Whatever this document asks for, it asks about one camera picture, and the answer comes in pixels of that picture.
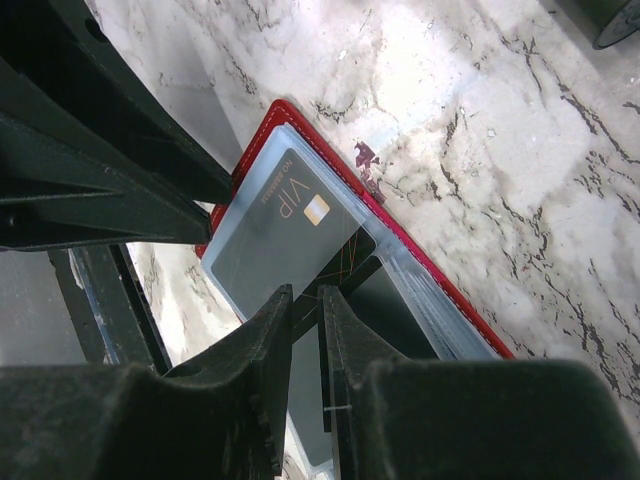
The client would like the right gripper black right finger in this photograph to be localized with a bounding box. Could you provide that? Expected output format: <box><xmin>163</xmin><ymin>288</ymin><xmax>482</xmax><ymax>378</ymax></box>
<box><xmin>318</xmin><ymin>287</ymin><xmax>635</xmax><ymax>479</ymax></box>

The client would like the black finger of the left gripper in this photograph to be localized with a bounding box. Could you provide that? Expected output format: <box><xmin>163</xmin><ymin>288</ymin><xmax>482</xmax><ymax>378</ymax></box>
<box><xmin>1</xmin><ymin>1</ymin><xmax>232</xmax><ymax>203</ymax></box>
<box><xmin>1</xmin><ymin>63</ymin><xmax>210</xmax><ymax>250</ymax></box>

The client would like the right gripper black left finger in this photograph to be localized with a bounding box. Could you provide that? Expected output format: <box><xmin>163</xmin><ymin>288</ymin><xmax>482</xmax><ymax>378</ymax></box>
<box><xmin>1</xmin><ymin>285</ymin><xmax>293</xmax><ymax>479</ymax></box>

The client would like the grey credit card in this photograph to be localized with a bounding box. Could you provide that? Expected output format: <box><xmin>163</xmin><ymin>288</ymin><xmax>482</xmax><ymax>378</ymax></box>
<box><xmin>203</xmin><ymin>148</ymin><xmax>376</xmax><ymax>320</ymax></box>

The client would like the red card holder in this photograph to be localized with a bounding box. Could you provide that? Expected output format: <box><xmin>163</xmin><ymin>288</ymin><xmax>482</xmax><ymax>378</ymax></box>
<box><xmin>196</xmin><ymin>99</ymin><xmax>511</xmax><ymax>359</ymax></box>

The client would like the black T-shaped part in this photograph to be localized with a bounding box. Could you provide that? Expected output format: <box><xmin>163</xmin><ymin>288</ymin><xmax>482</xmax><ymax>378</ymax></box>
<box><xmin>555</xmin><ymin>0</ymin><xmax>639</xmax><ymax>50</ymax></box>

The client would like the black mounting base rail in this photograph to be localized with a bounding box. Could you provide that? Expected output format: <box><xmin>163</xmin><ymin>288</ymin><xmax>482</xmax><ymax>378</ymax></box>
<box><xmin>47</xmin><ymin>244</ymin><xmax>172</xmax><ymax>375</ymax></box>

